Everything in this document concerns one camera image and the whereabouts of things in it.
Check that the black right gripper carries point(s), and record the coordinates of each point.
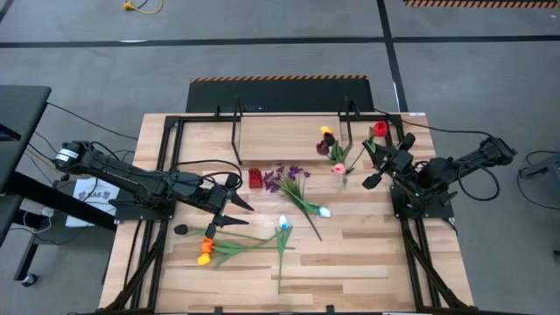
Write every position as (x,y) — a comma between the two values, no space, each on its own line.
(400,164)

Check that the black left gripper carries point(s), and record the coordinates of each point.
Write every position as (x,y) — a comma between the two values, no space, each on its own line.
(214,199)

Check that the orange tulip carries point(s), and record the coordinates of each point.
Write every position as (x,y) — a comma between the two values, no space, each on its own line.
(207,245)

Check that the pink tulip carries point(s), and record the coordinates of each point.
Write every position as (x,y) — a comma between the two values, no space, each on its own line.
(339,169)

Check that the white blue tulip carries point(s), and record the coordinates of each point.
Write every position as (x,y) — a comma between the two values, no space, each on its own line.
(324,212)
(284,222)

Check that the plain yellow tulip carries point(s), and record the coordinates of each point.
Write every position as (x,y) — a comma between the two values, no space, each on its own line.
(204,259)

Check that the dark maroon tulip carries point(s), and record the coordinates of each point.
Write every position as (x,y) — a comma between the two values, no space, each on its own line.
(322,148)

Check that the yellow tulip with red base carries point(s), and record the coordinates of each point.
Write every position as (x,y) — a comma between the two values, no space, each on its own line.
(326,130)

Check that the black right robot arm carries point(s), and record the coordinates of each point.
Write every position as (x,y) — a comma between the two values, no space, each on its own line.
(455,168)

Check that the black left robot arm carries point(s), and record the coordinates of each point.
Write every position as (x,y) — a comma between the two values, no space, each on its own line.
(131,175)

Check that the wooden shelf with black frames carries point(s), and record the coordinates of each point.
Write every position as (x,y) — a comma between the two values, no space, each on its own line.
(289,137)

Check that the red glass vase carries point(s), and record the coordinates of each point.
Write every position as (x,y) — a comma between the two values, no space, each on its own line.
(255,178)

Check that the purple artificial flower bunch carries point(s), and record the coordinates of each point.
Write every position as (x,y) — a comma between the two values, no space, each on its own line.
(272,186)

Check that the clear glass vase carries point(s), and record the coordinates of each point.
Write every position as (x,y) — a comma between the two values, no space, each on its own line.
(340,184)

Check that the black floor mat striped edge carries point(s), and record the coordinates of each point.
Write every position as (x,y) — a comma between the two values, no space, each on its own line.
(280,96)

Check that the white printed paper sheet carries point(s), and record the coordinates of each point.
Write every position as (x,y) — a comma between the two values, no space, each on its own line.
(85,210)

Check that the orange black striped floor strip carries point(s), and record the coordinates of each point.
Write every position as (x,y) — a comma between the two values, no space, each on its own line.
(481,3)

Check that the white power adapter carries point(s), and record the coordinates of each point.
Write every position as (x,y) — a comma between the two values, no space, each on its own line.
(46,212)

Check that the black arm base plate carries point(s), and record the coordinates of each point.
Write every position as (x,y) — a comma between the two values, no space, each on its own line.
(140,214)
(444,213)

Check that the black aluminium rig frame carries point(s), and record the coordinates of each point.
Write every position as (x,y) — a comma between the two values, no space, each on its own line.
(170,121)

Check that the black centre camera stand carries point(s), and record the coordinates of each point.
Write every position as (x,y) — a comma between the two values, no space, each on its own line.
(22,118)

